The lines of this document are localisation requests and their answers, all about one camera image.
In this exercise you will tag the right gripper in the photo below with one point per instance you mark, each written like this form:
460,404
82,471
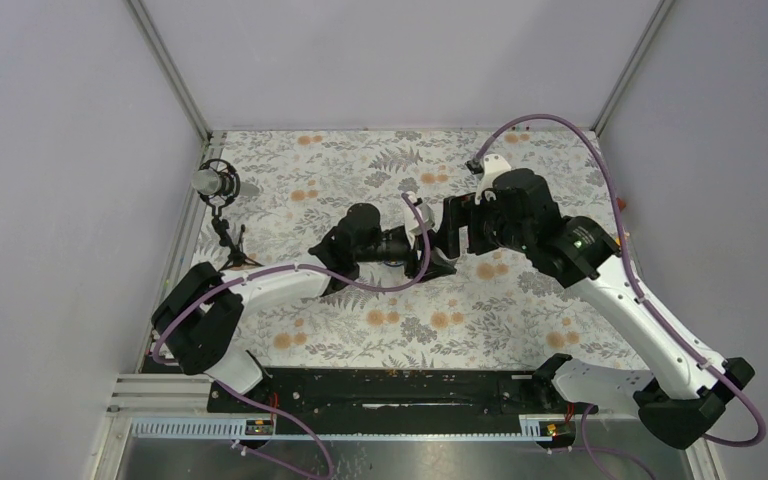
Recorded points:
459,211

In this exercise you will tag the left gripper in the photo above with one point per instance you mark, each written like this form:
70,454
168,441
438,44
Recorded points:
436,269

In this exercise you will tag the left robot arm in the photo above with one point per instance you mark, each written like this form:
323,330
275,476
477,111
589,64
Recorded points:
196,322

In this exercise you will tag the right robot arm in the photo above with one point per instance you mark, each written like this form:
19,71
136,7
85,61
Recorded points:
684,387

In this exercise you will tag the floral table mat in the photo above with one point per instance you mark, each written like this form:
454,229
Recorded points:
496,312

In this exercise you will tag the microphone on tripod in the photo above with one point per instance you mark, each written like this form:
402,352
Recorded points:
218,185

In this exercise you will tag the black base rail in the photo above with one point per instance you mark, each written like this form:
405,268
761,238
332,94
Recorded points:
390,401

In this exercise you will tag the white slotted cable duct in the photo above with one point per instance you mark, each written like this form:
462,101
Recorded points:
264,429

